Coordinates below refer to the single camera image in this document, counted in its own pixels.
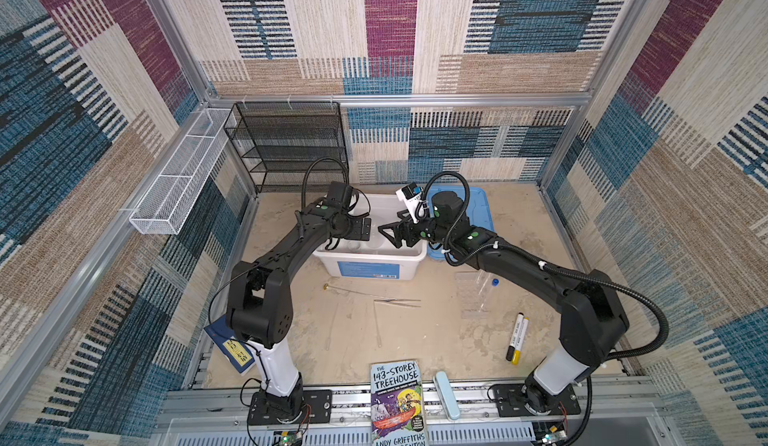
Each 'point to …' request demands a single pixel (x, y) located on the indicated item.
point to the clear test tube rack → (474, 288)
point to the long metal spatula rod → (327, 286)
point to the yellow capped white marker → (520, 342)
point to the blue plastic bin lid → (478, 208)
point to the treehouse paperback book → (396, 403)
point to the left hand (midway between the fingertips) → (355, 224)
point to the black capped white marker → (514, 337)
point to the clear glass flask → (354, 246)
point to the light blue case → (447, 396)
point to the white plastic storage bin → (377, 257)
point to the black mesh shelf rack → (279, 141)
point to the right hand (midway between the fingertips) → (390, 225)
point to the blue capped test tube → (489, 303)
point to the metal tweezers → (397, 301)
